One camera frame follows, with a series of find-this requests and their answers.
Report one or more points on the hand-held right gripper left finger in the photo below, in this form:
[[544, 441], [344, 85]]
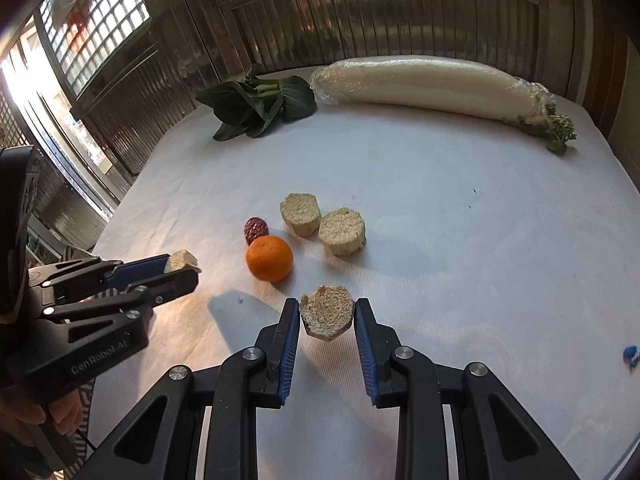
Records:
[[290, 340]]

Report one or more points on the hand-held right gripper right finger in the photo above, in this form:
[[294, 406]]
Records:
[[362, 345]]

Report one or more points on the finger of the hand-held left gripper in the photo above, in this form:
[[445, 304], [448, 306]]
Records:
[[170, 285], [140, 267]]

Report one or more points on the person's left hand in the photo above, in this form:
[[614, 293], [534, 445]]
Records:
[[62, 415]]

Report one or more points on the small orange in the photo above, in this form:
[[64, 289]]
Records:
[[269, 258]]

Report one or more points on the red date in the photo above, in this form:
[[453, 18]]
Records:
[[254, 227]]

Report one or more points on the green bok choy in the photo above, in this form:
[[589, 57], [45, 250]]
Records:
[[240, 102]]

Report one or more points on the glass block window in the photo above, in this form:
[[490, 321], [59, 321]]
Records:
[[100, 20]]

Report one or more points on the plastic-wrapped white radish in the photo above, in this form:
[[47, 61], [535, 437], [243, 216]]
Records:
[[425, 85]]

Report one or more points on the metal slatted gate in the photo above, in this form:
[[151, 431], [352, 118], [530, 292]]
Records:
[[400, 25]]

